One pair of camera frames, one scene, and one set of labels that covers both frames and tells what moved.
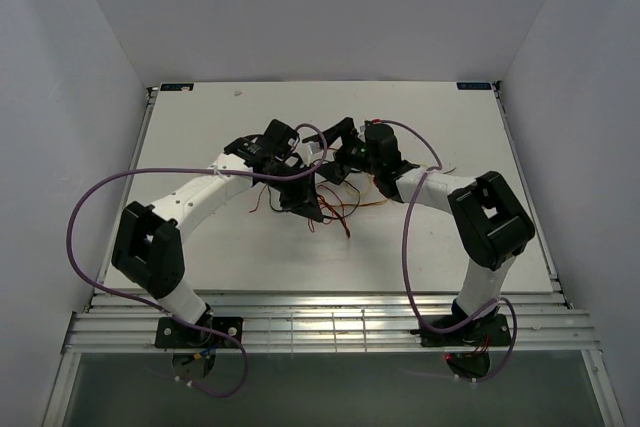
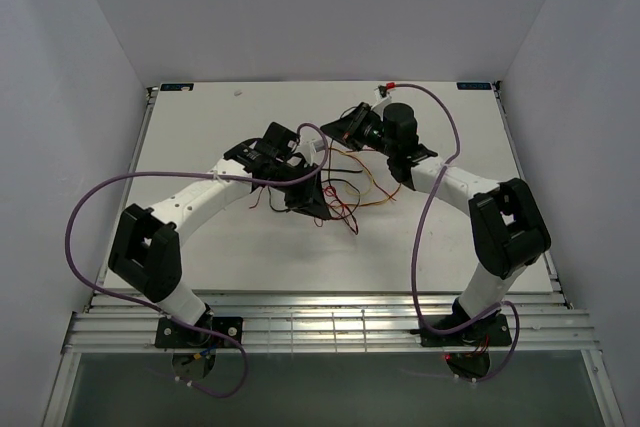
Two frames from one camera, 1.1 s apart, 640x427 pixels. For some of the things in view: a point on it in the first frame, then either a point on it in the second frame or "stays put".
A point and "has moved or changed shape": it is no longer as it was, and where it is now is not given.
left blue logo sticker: (176, 86) stays put
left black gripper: (304, 202) stays put
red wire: (334, 211) has moved or changed shape
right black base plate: (489, 331) stays put
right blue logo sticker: (474, 85) stays put
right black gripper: (346, 130) to (347, 129)
